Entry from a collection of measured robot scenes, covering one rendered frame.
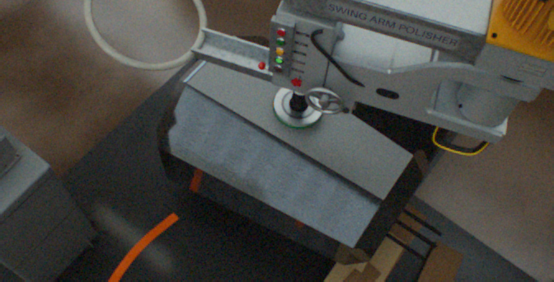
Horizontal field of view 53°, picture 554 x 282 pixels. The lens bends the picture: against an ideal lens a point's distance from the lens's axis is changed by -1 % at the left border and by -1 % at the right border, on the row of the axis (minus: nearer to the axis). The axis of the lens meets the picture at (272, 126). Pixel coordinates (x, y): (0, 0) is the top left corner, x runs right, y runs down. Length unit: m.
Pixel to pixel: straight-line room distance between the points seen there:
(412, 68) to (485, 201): 1.69
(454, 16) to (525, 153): 2.07
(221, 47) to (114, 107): 1.36
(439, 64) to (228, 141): 1.04
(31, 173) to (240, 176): 0.86
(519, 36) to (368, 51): 0.51
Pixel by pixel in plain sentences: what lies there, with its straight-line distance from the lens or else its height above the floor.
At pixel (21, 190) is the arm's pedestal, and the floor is 0.85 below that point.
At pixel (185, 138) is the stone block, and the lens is 2.57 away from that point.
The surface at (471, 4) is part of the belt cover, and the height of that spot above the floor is 1.72.
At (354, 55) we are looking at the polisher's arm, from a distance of 1.93.
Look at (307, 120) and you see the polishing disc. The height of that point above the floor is 0.90.
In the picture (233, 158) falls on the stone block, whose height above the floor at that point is 0.71.
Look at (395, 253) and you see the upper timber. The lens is 2.94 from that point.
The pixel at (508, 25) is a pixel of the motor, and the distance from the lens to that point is 1.72.
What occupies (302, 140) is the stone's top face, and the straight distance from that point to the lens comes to 2.37.
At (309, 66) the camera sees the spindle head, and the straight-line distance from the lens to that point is 1.97.
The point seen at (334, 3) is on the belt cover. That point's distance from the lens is 1.71.
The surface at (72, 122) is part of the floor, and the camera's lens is 3.54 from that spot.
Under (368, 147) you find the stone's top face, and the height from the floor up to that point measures 0.85.
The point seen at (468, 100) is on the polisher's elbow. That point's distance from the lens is 2.01.
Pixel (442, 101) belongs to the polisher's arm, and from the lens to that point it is 2.09.
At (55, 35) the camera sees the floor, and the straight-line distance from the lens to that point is 3.96.
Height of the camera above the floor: 2.92
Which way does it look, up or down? 60 degrees down
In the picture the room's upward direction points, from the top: 5 degrees clockwise
